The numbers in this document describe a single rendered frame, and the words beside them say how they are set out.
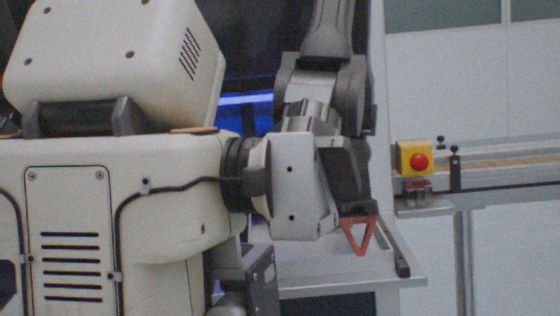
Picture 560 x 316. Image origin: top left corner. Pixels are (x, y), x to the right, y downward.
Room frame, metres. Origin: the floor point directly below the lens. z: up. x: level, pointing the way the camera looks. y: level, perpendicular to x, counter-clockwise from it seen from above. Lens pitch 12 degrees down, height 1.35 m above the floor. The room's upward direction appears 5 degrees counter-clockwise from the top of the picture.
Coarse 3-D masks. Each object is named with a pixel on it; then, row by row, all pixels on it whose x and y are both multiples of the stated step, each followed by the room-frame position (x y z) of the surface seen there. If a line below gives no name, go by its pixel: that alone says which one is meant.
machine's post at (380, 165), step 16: (384, 32) 1.58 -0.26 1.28; (384, 48) 1.58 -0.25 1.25; (384, 64) 1.58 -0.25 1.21; (384, 80) 1.58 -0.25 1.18; (384, 96) 1.58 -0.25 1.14; (384, 112) 1.58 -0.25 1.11; (384, 128) 1.58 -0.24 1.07; (384, 144) 1.58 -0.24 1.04; (384, 160) 1.58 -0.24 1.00; (384, 176) 1.58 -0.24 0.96; (384, 192) 1.58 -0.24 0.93; (384, 208) 1.58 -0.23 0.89; (384, 304) 1.58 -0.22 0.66
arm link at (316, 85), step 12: (300, 72) 0.88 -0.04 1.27; (312, 72) 0.87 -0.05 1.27; (324, 72) 0.87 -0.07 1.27; (336, 72) 0.87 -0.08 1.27; (288, 84) 0.85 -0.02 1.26; (300, 84) 0.84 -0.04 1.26; (312, 84) 0.85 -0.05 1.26; (324, 84) 0.85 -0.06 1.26; (288, 96) 0.83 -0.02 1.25; (300, 96) 0.83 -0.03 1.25; (312, 96) 0.83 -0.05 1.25; (324, 96) 0.82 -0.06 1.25
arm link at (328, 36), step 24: (336, 0) 0.92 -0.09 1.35; (312, 24) 0.91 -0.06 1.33; (336, 24) 0.90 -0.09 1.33; (312, 48) 0.89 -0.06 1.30; (336, 48) 0.88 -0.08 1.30; (288, 72) 0.88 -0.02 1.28; (360, 72) 0.87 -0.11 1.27; (336, 96) 0.84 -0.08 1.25; (360, 96) 0.86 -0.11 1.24; (360, 120) 0.88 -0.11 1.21
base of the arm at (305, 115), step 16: (288, 112) 0.81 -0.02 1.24; (304, 112) 0.79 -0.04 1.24; (320, 112) 0.80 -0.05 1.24; (336, 112) 0.81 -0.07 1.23; (288, 128) 0.77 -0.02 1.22; (304, 128) 0.77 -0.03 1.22; (320, 128) 0.77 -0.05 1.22; (336, 128) 0.78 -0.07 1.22; (256, 144) 0.76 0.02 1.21; (320, 144) 0.74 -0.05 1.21; (336, 144) 0.73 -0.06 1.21; (336, 160) 0.74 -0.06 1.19; (352, 160) 0.75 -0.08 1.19; (336, 176) 0.76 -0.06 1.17; (352, 176) 0.75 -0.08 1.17; (336, 192) 0.78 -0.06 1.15; (352, 192) 0.77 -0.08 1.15
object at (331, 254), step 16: (256, 240) 1.46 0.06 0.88; (272, 240) 1.45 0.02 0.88; (320, 240) 1.42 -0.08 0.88; (336, 240) 1.41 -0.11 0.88; (384, 240) 1.30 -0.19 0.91; (288, 256) 1.34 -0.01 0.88; (304, 256) 1.33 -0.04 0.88; (320, 256) 1.23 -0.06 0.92; (336, 256) 1.23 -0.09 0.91; (352, 256) 1.23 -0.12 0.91; (368, 256) 1.23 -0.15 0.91; (384, 256) 1.23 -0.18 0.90; (288, 272) 1.23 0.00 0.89; (304, 272) 1.23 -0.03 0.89; (320, 272) 1.23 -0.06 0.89; (336, 272) 1.23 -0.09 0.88
